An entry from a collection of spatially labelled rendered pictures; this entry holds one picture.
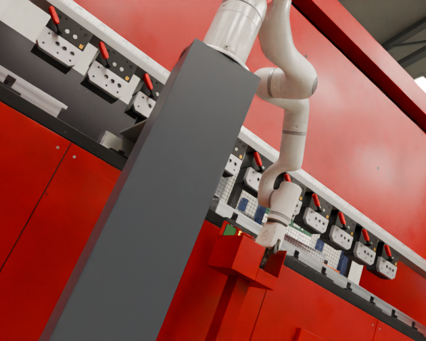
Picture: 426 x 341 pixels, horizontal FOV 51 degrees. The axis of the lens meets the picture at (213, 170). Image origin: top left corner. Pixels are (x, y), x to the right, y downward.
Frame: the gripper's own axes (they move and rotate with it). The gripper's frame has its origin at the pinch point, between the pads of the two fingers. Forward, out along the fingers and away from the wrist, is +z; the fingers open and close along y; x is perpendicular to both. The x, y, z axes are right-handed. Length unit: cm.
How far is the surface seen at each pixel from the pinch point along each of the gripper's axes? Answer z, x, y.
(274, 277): 3.4, 3.2, 6.4
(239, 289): 12.4, -5.8, 2.2
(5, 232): 27, -80, -13
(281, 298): 6.1, 30.1, -18.7
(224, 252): 2.8, -15.1, -1.0
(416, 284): -46, 163, -58
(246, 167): -41, -2, -35
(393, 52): -459, 333, -341
